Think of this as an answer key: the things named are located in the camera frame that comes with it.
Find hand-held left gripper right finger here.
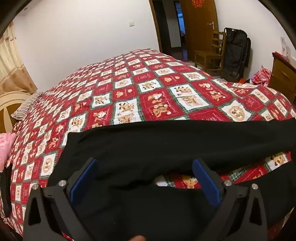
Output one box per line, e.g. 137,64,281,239
192,159,274,241

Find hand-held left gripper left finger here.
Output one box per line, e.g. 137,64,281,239
23,158,97,241

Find black pants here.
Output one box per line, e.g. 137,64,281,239
47,119,296,241

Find dark cloth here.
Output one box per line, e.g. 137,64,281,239
0,163,13,216

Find pink cloth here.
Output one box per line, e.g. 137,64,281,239
0,133,16,173

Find striped pillow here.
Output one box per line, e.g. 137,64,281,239
10,92,47,121

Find red checkered printed bedspread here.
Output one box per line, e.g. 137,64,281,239
3,48,296,241

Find cream wooden headboard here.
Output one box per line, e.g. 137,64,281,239
0,91,31,133

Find red plaid cloth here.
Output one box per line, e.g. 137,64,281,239
251,66,273,87

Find wooden chair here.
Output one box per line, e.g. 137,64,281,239
194,31,226,77

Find wooden cabinet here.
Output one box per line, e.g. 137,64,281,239
268,52,296,103

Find black luggage bag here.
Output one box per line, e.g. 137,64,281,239
222,27,252,82

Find beige patterned curtain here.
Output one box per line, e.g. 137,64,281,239
0,23,37,95

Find wooden door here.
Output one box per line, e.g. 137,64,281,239
180,0,219,61

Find white box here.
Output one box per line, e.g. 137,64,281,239
280,36,293,62

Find wooden door frame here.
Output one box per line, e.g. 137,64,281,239
149,0,163,52

